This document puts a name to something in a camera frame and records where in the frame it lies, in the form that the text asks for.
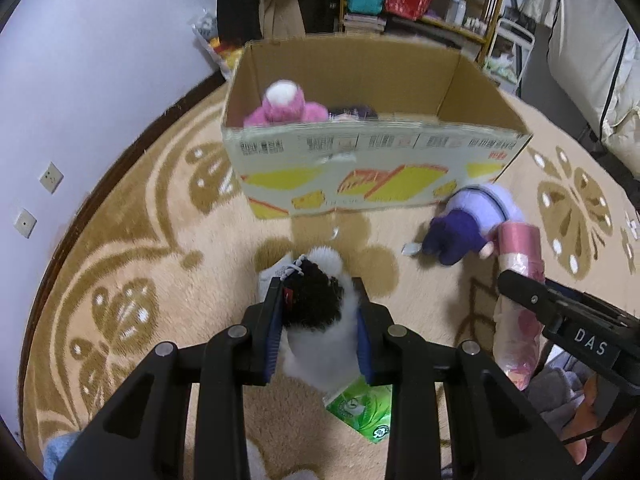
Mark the purple plush doll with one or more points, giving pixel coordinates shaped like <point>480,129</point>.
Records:
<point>465,230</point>

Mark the white wall socket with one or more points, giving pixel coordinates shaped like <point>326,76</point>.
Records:
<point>25,223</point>
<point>51,177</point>

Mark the pink roll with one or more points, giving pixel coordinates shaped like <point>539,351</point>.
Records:
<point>517,245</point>

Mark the beige hanging coat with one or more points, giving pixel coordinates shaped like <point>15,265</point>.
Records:
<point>282,0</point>

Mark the printed cardboard box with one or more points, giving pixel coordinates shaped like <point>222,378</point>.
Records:
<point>380,170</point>

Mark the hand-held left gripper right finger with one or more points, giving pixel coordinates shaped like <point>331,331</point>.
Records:
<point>362,345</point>

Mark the dark purple tissue packet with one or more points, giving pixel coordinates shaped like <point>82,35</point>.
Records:
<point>352,112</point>

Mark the stack of books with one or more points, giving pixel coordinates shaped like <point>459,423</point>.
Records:
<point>364,24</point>

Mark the white trolley cart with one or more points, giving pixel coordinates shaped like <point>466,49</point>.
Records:
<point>505,60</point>

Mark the clear plastic bag with toys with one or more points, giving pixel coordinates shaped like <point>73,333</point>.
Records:
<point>217,45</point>

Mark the green tissue pack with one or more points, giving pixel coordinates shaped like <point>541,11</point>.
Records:
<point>360,410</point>

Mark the blue fluffy cloth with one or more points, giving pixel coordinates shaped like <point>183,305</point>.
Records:
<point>60,455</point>

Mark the grey cloth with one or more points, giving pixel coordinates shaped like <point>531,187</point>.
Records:
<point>560,390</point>

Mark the cream curtain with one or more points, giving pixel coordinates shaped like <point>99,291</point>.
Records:
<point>585,60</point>

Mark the pink plush bear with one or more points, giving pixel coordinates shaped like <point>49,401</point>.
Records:
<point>282,105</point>

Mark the wooden shelf rack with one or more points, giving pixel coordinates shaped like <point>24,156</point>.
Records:
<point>500,5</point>

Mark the row of small bottles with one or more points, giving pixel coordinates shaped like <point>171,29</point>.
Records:
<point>475,25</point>

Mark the black hanging coat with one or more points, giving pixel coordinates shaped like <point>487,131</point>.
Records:
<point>237,0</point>

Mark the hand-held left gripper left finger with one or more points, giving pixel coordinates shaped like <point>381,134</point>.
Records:
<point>272,340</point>

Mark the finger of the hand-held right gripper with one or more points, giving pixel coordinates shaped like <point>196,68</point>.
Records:
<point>525,295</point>

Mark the person's right hand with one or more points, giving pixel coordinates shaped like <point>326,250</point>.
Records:
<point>595,420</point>

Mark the black and white plush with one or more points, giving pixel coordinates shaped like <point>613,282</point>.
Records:
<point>310,305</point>

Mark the white bottle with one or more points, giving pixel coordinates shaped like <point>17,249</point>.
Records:
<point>456,7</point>

